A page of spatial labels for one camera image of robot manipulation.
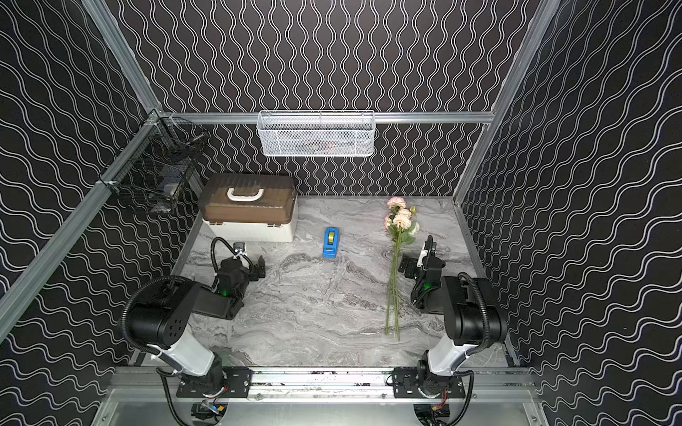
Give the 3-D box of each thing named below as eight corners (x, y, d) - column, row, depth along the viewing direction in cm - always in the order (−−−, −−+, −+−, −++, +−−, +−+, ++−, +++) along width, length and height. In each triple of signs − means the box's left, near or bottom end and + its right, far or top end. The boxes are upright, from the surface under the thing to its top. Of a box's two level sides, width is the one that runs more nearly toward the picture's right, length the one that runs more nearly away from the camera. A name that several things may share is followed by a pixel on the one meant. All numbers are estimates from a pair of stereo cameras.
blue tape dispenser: (323, 258, 102) (322, 251, 98) (324, 235, 109) (324, 227, 105) (339, 258, 102) (339, 251, 98) (339, 235, 109) (339, 227, 105)
